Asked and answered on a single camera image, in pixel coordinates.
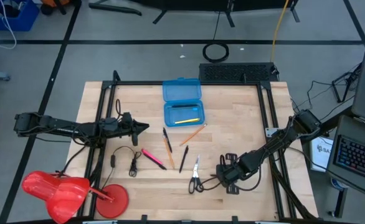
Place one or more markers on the black keyboard on table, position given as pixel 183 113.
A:
pixel 232 72

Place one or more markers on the red desk lamp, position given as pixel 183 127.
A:
pixel 61 193

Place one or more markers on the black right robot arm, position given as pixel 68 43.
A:
pixel 279 140

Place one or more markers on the pink highlighter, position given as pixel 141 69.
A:
pixel 151 156

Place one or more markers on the pink marker pen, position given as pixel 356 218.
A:
pixel 162 167

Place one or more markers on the blue storage bin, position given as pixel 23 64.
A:
pixel 23 21

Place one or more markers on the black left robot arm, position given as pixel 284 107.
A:
pixel 61 126

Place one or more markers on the grey metal bracket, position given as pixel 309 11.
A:
pixel 271 132

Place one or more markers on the orange and black tool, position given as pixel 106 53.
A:
pixel 53 2

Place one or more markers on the black partition screen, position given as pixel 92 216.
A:
pixel 201 4

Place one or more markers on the silver aluminium profile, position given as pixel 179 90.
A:
pixel 100 222
pixel 267 222

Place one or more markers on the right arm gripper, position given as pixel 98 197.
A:
pixel 227 174

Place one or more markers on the yellow highlighter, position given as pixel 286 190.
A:
pixel 187 121

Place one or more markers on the white booklet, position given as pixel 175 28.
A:
pixel 321 155

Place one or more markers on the laptop with lit keyboard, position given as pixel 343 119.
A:
pixel 357 155

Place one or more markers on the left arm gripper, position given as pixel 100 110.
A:
pixel 120 129

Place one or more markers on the orange pencil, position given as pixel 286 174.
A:
pixel 193 134
pixel 169 155

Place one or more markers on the black folding stand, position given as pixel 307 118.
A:
pixel 352 77

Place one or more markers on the black floor bar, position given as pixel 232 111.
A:
pixel 114 8

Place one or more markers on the blue plastic supply box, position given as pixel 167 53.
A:
pixel 182 90

